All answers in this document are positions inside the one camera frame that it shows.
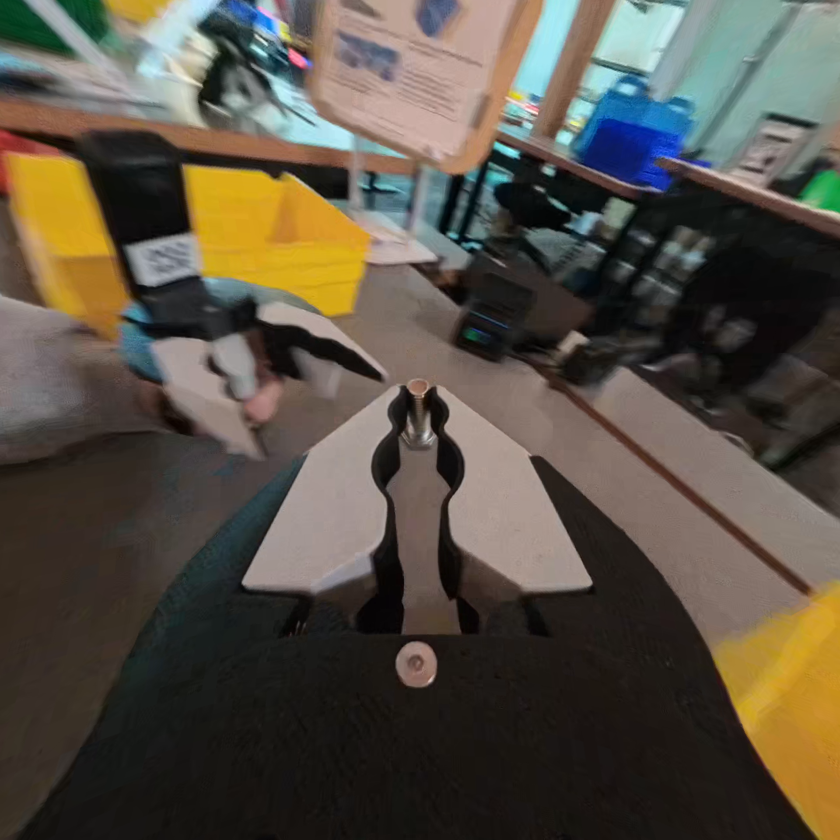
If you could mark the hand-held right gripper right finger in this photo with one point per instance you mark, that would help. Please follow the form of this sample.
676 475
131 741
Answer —
518 518

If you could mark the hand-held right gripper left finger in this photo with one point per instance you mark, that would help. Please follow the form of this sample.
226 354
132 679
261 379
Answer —
315 518

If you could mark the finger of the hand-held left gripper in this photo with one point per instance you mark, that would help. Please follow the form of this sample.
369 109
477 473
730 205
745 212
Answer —
302 321
197 387

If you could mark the metal bolt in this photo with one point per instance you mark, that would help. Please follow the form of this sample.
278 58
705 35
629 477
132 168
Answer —
418 420

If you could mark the person's left forearm grey sleeve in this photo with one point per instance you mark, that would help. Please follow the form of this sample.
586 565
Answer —
52 380

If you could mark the long wooden table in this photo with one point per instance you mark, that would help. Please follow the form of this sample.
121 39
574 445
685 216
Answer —
229 148

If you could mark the yellow plastic bin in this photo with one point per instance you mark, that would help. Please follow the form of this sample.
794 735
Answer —
787 689
249 229

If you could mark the clear sign stand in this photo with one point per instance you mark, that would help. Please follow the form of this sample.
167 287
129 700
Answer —
400 243

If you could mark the black device with green light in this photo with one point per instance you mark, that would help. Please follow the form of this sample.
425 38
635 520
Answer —
489 328

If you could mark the black office chair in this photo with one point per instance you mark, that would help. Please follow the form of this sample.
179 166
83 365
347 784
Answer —
531 203

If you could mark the wooden framed paper sign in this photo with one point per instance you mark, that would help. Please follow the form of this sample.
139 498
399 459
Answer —
420 72

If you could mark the blue plastic crate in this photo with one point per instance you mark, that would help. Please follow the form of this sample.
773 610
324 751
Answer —
630 138

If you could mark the wooden table with black legs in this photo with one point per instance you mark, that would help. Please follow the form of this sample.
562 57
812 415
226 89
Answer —
754 193

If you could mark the small printed sign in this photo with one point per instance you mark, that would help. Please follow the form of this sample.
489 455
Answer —
771 151

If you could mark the green object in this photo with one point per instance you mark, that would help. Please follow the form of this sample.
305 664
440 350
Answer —
823 190

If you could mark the wooden post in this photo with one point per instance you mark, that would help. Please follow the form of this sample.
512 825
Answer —
571 65

